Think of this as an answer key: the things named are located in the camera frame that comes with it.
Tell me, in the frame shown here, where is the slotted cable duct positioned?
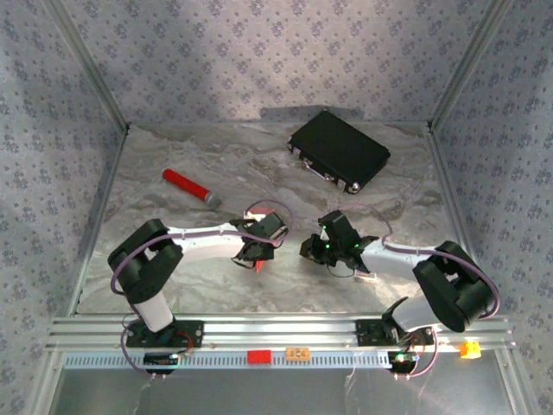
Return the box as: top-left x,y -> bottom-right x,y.
62,348 -> 390,371

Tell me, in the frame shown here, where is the red cylindrical marker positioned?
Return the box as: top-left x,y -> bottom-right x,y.
162,168 -> 223,208

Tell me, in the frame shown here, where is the aluminium frame post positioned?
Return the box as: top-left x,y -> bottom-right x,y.
427,0 -> 518,133
41,0 -> 131,131

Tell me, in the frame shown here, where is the black briefcase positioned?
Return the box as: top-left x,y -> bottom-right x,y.
287,110 -> 392,195

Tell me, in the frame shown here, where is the aluminium mounting rail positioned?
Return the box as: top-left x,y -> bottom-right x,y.
45,315 -> 518,352

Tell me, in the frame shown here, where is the red block on rail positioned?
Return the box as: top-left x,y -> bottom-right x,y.
246,349 -> 273,366

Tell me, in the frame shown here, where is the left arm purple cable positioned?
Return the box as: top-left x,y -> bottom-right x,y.
110,198 -> 295,381

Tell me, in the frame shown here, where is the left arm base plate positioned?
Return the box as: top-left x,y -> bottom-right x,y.
125,319 -> 205,349

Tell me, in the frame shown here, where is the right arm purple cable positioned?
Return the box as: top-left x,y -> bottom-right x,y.
343,203 -> 502,381

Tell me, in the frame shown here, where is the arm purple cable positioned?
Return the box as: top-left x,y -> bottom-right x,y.
343,203 -> 502,381
110,198 -> 295,381

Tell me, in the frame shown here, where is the aluminium side rail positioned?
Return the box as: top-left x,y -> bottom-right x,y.
425,124 -> 493,315
67,124 -> 130,316

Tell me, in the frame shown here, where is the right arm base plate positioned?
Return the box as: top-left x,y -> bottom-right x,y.
356,318 -> 435,347

